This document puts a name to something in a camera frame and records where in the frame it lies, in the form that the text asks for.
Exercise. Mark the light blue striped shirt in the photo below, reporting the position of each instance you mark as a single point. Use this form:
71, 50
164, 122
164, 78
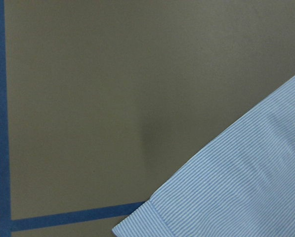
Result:
241, 184

